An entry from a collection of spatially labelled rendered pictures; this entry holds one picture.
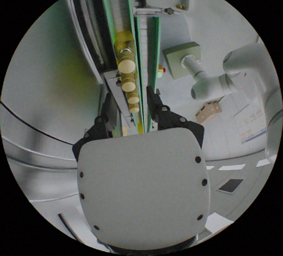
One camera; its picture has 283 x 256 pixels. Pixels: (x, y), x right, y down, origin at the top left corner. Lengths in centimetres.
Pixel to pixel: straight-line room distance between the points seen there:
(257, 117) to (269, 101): 357
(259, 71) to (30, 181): 33
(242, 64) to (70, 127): 34
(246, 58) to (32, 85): 32
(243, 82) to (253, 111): 350
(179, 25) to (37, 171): 75
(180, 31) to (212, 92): 44
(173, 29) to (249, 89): 52
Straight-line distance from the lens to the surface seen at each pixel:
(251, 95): 30
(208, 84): 38
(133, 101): 27
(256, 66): 18
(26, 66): 17
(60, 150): 17
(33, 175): 15
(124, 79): 22
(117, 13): 44
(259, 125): 378
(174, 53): 61
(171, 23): 63
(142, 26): 45
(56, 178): 17
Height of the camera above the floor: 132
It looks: 26 degrees down
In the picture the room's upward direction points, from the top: 170 degrees clockwise
